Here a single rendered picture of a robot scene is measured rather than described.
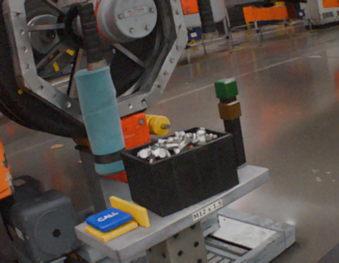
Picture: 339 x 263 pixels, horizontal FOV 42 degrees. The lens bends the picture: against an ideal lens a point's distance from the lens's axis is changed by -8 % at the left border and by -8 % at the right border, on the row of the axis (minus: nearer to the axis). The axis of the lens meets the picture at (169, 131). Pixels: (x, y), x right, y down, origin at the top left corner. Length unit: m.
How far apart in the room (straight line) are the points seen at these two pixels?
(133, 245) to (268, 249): 0.72
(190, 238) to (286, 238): 0.63
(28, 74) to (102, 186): 0.48
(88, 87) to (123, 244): 0.41
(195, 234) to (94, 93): 0.39
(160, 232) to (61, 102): 0.46
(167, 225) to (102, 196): 0.60
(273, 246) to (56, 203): 0.70
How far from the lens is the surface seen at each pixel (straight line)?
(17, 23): 1.16
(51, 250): 1.32
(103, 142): 1.14
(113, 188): 1.49
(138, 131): 1.32
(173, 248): 0.99
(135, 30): 1.15
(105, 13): 1.15
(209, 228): 1.61
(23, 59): 1.16
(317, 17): 9.39
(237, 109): 1.09
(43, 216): 1.29
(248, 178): 1.06
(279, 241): 1.56
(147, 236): 0.89
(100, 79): 1.11
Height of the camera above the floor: 0.85
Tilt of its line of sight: 15 degrees down
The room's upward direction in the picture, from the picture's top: 11 degrees counter-clockwise
